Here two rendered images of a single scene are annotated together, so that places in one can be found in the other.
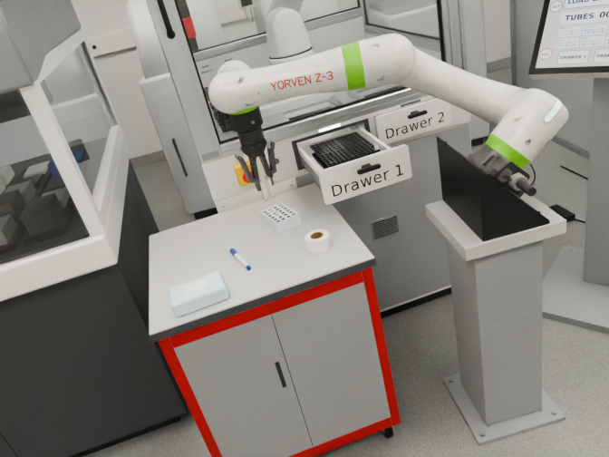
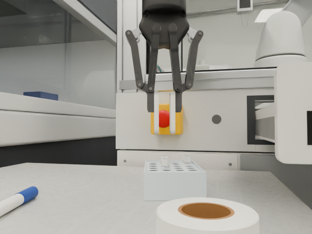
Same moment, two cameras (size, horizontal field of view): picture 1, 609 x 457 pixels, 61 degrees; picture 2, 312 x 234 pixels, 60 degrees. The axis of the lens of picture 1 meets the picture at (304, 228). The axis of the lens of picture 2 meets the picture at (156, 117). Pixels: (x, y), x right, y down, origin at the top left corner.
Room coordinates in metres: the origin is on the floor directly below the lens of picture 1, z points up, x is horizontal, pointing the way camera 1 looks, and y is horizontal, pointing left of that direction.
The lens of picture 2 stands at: (1.10, -0.07, 0.86)
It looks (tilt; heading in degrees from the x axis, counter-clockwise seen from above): 2 degrees up; 22
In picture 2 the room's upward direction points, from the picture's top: straight up
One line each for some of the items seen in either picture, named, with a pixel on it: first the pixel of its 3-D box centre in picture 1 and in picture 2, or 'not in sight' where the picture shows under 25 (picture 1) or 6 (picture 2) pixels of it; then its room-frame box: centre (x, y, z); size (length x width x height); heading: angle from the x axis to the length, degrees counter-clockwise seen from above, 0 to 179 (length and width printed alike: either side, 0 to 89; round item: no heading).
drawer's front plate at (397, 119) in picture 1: (413, 120); not in sight; (1.82, -0.49, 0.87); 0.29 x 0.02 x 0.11; 99
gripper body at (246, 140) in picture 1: (252, 141); (164, 20); (1.52, 0.09, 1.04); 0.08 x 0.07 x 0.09; 113
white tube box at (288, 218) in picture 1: (280, 217); (171, 177); (1.50, 0.07, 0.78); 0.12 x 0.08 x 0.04; 23
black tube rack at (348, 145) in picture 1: (344, 156); not in sight; (1.65, -0.19, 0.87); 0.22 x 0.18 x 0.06; 9
